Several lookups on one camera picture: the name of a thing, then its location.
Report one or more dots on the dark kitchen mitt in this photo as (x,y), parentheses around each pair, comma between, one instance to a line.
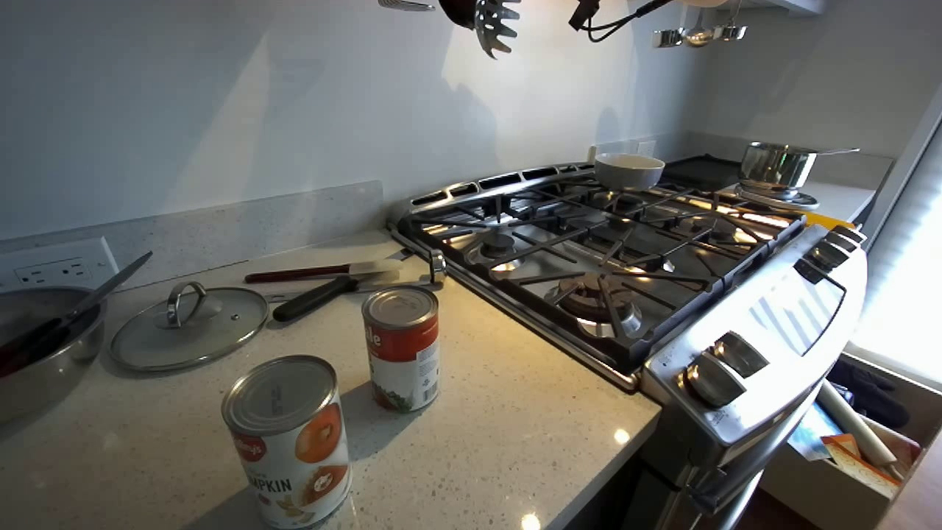
(459,11)

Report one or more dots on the soup can red label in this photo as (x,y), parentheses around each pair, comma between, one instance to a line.
(406,355)

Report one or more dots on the steel pasta fork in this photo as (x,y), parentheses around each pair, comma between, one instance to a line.
(497,25)

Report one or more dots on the pumpkin can orange print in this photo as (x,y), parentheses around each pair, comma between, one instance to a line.
(291,444)

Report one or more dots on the glass pot lid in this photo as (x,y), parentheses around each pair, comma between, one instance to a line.
(194,329)

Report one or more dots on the stainless steel gas stove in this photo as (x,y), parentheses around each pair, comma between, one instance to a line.
(785,314)

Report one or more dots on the steel saucepan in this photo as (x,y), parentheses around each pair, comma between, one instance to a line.
(778,165)

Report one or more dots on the metal bowl on shelf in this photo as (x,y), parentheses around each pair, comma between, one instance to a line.
(702,37)

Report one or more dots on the yellow spatula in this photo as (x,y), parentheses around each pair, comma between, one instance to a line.
(827,223)

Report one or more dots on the white paper roll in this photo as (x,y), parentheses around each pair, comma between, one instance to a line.
(855,423)

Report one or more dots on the dark cooking spoon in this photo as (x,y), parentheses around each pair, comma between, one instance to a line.
(61,326)

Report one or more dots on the cardboard box with papers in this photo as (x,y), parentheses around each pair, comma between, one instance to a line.
(855,473)

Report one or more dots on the grey steel skillet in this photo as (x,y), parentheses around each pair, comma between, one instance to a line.
(49,377)

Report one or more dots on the white wall outlet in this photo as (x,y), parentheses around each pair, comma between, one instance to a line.
(61,267)

